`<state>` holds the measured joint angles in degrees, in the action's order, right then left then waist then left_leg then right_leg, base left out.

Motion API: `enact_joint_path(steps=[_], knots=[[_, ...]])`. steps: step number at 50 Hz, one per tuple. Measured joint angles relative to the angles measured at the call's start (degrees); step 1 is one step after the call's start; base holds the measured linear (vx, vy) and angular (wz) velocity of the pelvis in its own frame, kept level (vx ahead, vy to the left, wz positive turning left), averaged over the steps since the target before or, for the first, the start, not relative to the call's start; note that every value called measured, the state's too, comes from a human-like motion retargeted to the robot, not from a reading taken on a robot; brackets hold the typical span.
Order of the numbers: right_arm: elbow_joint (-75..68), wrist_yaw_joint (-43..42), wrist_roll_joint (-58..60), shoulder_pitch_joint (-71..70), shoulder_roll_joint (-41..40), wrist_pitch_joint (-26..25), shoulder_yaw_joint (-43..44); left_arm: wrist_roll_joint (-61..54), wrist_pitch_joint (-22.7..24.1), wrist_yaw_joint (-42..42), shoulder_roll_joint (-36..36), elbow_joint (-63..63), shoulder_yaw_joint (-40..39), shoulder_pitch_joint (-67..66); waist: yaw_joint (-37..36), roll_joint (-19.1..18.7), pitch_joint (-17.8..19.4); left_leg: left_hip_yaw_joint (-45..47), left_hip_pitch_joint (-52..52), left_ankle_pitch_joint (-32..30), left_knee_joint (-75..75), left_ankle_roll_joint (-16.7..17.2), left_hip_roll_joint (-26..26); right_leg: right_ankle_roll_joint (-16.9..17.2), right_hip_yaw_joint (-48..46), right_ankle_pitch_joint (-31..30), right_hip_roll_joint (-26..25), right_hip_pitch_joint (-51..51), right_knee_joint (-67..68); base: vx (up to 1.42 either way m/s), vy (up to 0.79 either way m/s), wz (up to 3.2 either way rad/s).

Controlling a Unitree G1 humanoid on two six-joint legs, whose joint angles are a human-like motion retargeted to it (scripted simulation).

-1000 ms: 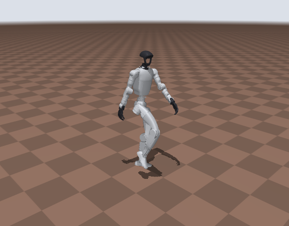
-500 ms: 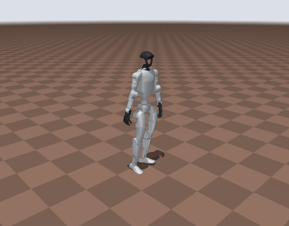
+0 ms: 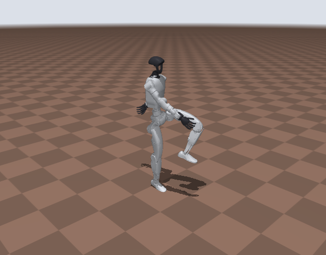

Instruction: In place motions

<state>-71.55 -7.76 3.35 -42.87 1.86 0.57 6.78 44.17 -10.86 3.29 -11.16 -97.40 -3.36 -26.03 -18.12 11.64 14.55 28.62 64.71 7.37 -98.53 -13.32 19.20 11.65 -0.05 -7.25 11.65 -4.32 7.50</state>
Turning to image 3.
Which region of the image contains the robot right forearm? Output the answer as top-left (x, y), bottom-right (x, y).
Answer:
top-left (158, 99), bottom-right (181, 119)

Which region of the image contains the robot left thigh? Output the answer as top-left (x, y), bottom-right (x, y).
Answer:
top-left (165, 109), bottom-right (203, 132)

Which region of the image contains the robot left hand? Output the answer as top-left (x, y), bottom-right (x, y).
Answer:
top-left (137, 103), bottom-right (148, 115)

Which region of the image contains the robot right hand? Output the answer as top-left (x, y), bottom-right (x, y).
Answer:
top-left (178, 112), bottom-right (196, 130)

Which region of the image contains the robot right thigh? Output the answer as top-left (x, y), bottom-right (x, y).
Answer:
top-left (147, 121), bottom-right (163, 161)

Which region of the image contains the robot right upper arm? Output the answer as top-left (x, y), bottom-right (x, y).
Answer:
top-left (144, 80), bottom-right (167, 104)

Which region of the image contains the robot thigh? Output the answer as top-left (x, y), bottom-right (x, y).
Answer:
top-left (147, 121), bottom-right (163, 161)
top-left (165, 109), bottom-right (203, 132)

